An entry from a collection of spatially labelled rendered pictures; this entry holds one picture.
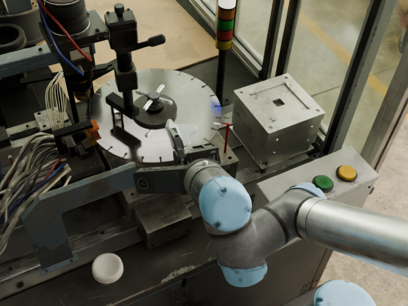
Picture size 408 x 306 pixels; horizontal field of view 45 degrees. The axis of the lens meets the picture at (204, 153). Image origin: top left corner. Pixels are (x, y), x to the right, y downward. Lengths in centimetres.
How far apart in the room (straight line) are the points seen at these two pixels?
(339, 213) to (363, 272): 139
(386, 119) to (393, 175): 133
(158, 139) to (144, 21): 80
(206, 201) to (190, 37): 112
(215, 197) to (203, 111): 51
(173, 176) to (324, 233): 29
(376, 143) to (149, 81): 59
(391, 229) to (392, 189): 175
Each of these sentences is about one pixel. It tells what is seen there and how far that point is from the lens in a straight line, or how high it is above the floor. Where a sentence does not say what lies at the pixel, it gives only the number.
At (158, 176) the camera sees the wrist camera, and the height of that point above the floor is 108.
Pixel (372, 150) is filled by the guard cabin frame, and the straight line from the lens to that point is 127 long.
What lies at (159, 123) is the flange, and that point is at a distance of 117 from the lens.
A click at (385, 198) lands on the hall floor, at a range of 241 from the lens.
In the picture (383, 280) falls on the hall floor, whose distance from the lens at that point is 216.
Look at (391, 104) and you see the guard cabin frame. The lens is 117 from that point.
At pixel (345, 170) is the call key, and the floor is 91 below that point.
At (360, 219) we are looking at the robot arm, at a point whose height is 121.
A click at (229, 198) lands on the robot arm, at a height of 120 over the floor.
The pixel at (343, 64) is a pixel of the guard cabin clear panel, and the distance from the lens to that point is 129.
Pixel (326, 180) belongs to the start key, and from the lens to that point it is 117.
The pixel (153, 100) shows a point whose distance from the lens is 117.
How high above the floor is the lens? 179
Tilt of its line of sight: 48 degrees down
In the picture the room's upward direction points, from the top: 4 degrees clockwise
